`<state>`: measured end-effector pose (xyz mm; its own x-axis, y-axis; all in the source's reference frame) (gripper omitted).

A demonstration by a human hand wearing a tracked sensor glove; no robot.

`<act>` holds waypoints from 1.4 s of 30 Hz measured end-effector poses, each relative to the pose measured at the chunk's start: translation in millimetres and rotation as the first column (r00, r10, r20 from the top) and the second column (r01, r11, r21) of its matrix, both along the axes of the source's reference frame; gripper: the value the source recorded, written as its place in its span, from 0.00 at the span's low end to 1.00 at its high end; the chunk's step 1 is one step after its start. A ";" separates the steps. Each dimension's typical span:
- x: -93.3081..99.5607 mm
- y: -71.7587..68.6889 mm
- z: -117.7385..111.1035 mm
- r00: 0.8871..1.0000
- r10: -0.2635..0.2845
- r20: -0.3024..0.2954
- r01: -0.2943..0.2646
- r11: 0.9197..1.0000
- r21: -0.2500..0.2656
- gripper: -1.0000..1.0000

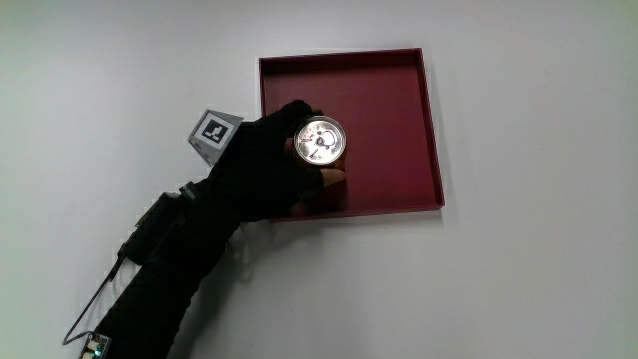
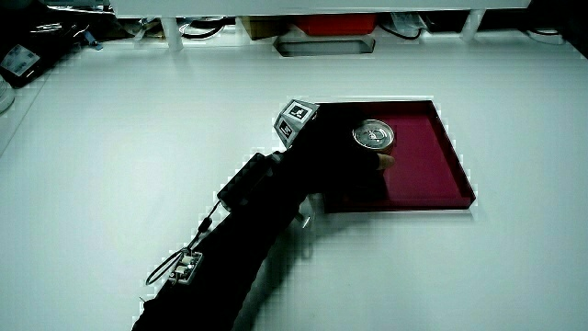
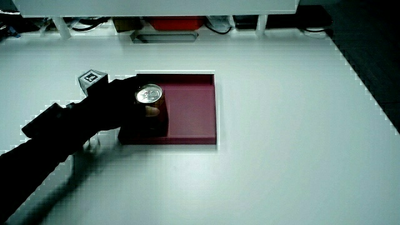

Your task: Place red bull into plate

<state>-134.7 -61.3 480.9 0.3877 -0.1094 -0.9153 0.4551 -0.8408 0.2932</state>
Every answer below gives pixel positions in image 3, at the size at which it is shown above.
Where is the red box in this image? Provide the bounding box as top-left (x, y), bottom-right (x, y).
top-left (149, 16), bottom-right (206, 31)

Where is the brown cardboard box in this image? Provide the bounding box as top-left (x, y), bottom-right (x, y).
top-left (111, 16), bottom-right (144, 33)

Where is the red bull can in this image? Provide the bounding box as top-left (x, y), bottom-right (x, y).
top-left (134, 83), bottom-right (170, 137)

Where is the grey flat tray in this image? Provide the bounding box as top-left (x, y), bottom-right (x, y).
top-left (130, 30), bottom-right (199, 44)

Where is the white shelf leg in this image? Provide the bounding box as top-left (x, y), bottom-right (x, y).
top-left (51, 16), bottom-right (72, 41)
top-left (255, 14), bottom-right (269, 36)

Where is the dark red square plate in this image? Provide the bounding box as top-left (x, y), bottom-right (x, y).
top-left (117, 73), bottom-right (218, 146)

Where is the black cable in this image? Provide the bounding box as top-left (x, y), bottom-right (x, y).
top-left (299, 27), bottom-right (334, 36)
top-left (71, 17), bottom-right (111, 33)
top-left (204, 22), bottom-right (233, 35)

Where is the person's left hand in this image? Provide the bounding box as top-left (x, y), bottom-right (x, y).
top-left (77, 69), bottom-right (161, 133)

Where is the person's left forearm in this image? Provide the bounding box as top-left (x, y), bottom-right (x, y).
top-left (0, 101), bottom-right (98, 223)

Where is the white shelf board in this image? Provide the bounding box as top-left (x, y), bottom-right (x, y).
top-left (11, 0), bottom-right (300, 18)

